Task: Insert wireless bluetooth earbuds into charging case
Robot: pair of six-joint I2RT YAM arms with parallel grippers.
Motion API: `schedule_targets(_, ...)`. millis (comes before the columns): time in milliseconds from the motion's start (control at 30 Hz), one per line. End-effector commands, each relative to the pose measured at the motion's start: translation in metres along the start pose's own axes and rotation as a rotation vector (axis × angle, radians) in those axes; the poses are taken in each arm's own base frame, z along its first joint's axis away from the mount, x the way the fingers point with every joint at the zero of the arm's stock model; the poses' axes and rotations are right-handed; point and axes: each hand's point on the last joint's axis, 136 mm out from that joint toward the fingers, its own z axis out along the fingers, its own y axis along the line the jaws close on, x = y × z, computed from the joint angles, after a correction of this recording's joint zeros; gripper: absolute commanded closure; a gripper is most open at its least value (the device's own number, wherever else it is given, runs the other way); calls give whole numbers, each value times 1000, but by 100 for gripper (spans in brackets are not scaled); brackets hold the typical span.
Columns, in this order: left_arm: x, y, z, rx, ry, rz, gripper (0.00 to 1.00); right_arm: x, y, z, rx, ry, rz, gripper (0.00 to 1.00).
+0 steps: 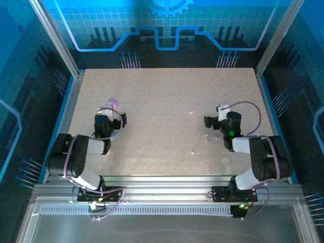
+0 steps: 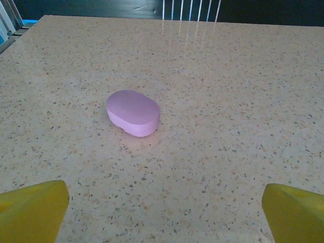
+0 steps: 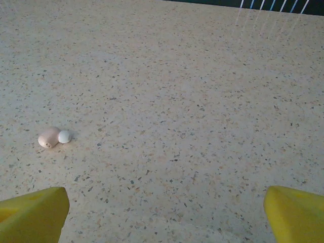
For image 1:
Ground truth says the blue table side trim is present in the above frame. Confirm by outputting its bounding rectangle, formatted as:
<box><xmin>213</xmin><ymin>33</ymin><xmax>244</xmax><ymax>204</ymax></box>
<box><xmin>37</xmin><ymin>74</ymin><xmax>76</xmax><ymax>184</ymax></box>

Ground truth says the aluminium base beam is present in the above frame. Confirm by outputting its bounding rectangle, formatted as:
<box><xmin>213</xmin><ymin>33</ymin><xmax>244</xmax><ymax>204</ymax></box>
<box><xmin>32</xmin><ymin>183</ymin><xmax>304</xmax><ymax>203</ymax></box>

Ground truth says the black electronics box with LEDs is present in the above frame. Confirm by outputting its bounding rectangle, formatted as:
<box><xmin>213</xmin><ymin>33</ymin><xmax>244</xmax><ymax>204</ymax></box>
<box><xmin>229</xmin><ymin>204</ymin><xmax>250</xmax><ymax>220</ymax></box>

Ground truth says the grey metal front panel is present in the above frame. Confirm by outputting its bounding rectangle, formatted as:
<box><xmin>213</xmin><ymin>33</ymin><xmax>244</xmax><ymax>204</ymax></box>
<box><xmin>15</xmin><ymin>197</ymin><xmax>321</xmax><ymax>243</ymax></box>

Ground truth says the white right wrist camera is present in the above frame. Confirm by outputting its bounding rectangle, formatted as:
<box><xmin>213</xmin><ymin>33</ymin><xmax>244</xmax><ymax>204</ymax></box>
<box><xmin>216</xmin><ymin>102</ymin><xmax>231</xmax><ymax>121</ymax></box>

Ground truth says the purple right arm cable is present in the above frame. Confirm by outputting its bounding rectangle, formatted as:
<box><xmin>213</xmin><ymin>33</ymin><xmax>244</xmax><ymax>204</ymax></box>
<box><xmin>220</xmin><ymin>101</ymin><xmax>281</xmax><ymax>221</ymax></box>

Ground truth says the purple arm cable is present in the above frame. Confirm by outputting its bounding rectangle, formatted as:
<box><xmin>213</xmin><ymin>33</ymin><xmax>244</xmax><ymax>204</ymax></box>
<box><xmin>220</xmin><ymin>101</ymin><xmax>281</xmax><ymax>221</ymax></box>
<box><xmin>59</xmin><ymin>106</ymin><xmax>127</xmax><ymax>222</ymax></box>

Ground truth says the aluminium table side rail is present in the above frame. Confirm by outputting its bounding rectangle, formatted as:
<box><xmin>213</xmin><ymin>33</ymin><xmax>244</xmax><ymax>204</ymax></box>
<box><xmin>254</xmin><ymin>68</ymin><xmax>292</xmax><ymax>184</ymax></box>
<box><xmin>42</xmin><ymin>70</ymin><xmax>86</xmax><ymax>183</ymax></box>

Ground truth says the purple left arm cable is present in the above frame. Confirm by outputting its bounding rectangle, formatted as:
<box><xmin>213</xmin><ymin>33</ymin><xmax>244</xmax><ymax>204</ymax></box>
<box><xmin>59</xmin><ymin>106</ymin><xmax>127</xmax><ymax>222</ymax></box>

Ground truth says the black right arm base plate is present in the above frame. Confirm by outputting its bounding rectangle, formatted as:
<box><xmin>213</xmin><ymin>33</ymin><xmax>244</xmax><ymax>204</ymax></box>
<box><xmin>211</xmin><ymin>186</ymin><xmax>258</xmax><ymax>203</ymax></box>

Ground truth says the aluminium table edge rail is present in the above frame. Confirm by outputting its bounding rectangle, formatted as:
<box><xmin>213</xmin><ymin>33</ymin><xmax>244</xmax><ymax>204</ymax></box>
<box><xmin>47</xmin><ymin>175</ymin><xmax>291</xmax><ymax>185</ymax></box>

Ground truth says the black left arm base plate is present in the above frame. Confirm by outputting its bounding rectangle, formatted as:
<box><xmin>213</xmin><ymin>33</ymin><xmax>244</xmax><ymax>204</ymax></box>
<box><xmin>76</xmin><ymin>186</ymin><xmax>125</xmax><ymax>203</ymax></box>

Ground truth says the grey slotted cable duct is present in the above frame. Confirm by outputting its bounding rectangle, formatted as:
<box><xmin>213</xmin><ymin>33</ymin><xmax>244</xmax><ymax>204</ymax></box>
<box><xmin>39</xmin><ymin>205</ymin><xmax>233</xmax><ymax>216</ymax></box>

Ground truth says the aluminium frame post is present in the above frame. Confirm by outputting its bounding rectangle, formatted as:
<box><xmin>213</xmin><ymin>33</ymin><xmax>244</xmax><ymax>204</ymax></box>
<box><xmin>255</xmin><ymin>0</ymin><xmax>305</xmax><ymax>78</ymax></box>
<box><xmin>27</xmin><ymin>0</ymin><xmax>81</xmax><ymax>78</ymax></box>

